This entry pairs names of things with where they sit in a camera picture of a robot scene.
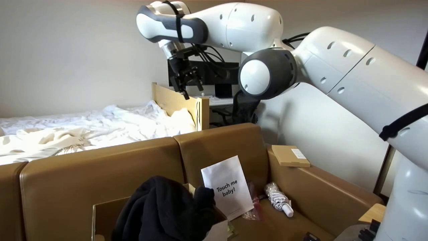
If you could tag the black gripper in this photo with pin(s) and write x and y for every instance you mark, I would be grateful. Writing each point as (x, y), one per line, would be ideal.
(182, 68)

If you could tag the black hoodie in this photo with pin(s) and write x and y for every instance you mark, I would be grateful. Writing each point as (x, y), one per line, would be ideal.
(155, 210)

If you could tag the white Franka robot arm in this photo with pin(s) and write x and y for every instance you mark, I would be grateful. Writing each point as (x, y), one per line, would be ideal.
(348, 68)

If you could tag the large cardboard box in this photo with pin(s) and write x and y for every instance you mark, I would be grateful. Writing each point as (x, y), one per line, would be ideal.
(67, 183)

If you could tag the open cardboard box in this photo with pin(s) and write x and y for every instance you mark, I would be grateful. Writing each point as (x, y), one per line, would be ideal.
(104, 219)

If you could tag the wooden bed footboard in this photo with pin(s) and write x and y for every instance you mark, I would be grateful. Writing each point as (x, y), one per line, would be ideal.
(168, 101)

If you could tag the black computer monitor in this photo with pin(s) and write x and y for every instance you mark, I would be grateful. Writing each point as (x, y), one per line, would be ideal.
(218, 74)

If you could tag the white desk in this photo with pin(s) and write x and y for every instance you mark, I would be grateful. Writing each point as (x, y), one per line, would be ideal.
(221, 102)

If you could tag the black office chair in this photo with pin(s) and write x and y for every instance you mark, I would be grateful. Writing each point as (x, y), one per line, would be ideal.
(242, 108)

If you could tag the white paper sign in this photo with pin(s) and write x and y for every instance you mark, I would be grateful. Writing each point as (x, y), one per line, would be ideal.
(227, 188)

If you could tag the white bed sheets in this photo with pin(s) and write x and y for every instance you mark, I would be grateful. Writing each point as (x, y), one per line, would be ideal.
(88, 132)

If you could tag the small cardboard package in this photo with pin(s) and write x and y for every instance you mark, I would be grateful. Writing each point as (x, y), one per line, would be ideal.
(287, 156)

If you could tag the white crumpled plastic bag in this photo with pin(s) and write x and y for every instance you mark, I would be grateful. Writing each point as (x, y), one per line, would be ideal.
(278, 199)

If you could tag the small black object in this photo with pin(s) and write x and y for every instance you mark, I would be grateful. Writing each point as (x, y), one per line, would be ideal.
(310, 236)

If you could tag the small cardboard piece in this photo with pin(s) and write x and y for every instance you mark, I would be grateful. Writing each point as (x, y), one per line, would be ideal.
(373, 214)

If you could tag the small black device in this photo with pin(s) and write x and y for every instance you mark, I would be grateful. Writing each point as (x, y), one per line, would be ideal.
(369, 231)

